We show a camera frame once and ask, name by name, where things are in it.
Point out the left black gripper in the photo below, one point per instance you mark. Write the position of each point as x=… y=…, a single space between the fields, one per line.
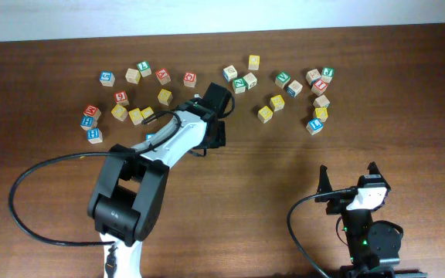
x=220 y=140

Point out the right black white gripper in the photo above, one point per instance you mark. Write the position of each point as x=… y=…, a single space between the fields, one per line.
x=337 y=205

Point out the yellow S block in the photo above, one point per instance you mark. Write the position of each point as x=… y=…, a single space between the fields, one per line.
x=165 y=97
x=277 y=103

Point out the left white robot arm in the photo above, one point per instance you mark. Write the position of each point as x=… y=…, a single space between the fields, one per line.
x=127 y=198

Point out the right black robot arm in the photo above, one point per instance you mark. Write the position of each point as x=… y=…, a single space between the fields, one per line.
x=373 y=245

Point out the yellow E block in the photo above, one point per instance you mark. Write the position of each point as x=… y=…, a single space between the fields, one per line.
x=265 y=114

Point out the green Z block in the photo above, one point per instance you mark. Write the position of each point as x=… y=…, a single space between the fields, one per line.
x=239 y=85

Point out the blue L block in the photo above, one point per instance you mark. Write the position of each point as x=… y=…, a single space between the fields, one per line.
x=314 y=126

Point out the red Q block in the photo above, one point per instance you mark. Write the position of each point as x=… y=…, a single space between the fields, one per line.
x=189 y=79

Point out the plain soccer ball block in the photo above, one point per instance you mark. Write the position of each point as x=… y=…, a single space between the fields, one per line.
x=250 y=80

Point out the yellow O block right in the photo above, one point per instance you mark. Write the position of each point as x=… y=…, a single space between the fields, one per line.
x=147 y=112

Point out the yellow o block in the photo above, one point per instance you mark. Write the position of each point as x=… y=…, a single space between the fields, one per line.
x=147 y=112
x=119 y=112

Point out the plain block green side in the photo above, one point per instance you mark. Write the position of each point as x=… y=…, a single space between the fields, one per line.
x=321 y=101

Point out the red A block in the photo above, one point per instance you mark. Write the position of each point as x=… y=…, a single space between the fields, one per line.
x=163 y=76

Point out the yellow G block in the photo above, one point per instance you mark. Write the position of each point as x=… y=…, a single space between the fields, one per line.
x=136 y=116

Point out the yellow block top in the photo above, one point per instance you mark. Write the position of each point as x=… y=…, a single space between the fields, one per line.
x=254 y=62

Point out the green V block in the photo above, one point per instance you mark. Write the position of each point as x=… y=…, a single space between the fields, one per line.
x=282 y=79

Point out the red I block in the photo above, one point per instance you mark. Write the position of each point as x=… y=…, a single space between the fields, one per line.
x=319 y=87

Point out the yellow O block left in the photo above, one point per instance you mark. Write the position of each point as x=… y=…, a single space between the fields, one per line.
x=119 y=112

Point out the green L block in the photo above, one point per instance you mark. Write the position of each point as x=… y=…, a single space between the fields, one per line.
x=144 y=69

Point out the red 6 block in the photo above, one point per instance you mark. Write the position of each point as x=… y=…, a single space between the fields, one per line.
x=121 y=98

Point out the plain wooden block left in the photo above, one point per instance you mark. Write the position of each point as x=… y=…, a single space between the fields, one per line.
x=133 y=76

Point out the green J block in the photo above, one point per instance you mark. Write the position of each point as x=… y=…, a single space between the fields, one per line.
x=327 y=74

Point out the plain block red blue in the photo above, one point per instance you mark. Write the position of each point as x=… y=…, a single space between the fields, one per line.
x=312 y=76

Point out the blue H block lower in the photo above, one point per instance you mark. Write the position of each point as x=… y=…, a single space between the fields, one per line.
x=94 y=136

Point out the blue h block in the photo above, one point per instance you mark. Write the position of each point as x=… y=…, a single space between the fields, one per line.
x=94 y=136
x=88 y=123

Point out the blue S block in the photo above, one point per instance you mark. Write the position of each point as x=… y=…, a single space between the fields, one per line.
x=107 y=78

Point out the red M block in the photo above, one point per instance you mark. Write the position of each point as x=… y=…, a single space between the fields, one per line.
x=92 y=111

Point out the blue H block upper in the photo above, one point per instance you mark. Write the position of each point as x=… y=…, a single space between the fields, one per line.
x=88 y=123

